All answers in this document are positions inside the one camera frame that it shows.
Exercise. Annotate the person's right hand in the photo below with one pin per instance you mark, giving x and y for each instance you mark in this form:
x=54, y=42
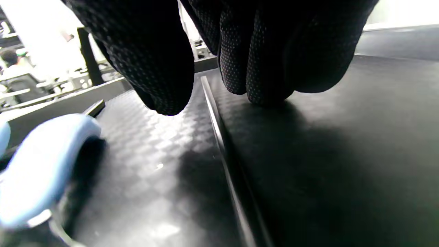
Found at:
x=154, y=51

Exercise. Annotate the black plastic tray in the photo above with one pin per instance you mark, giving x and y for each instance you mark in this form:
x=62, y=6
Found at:
x=343, y=154

